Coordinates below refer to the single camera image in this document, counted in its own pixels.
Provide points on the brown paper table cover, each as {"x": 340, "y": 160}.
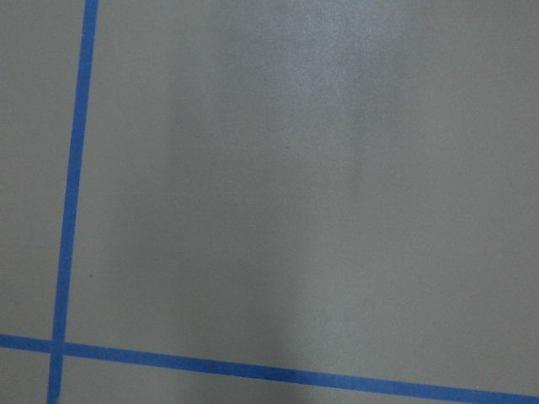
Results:
{"x": 269, "y": 201}

